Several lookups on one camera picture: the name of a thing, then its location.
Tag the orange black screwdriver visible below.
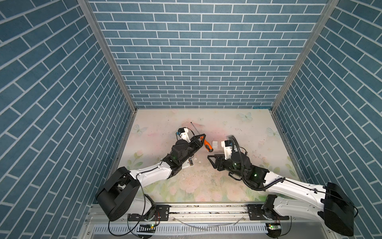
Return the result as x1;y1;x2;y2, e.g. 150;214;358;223
191;122;213;153

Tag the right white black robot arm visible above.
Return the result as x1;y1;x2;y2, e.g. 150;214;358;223
208;151;358;237

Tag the right controller board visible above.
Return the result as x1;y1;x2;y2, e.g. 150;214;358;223
265;223;282;239

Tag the white remote control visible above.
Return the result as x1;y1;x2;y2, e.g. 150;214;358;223
182;158;194;169

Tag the white battery cover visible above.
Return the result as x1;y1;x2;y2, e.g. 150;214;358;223
211;141;218;149

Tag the left controller board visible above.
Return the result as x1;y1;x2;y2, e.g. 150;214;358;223
136;225;156;239

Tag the left aluminium corner post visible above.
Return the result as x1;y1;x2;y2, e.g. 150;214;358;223
78;0;137;113

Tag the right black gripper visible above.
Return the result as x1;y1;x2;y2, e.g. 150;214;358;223
206;153;246;180

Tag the right aluminium corner post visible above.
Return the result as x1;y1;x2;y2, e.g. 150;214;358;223
270;0;339;115

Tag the controller board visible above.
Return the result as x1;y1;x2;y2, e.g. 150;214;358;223
265;223;282;239
136;225;156;239

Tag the white vented strip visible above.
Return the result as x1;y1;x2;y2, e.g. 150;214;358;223
90;223;267;236

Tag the grey loose wire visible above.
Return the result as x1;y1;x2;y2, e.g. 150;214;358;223
172;215;245;231

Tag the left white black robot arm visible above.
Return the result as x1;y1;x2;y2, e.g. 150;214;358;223
95;133;206;222

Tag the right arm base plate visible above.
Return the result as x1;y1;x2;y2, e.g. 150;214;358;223
247;204;290;221

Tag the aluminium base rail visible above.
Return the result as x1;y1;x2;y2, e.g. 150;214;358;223
79;202;338;239

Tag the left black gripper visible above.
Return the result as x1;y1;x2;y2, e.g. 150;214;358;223
178;133;206;166

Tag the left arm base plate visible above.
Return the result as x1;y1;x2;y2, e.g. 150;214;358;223
128;205;170;222

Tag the aluminium corner post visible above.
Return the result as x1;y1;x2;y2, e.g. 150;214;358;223
270;0;339;115
78;0;137;113

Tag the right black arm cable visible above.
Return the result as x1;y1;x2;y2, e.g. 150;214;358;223
226;135;359;219

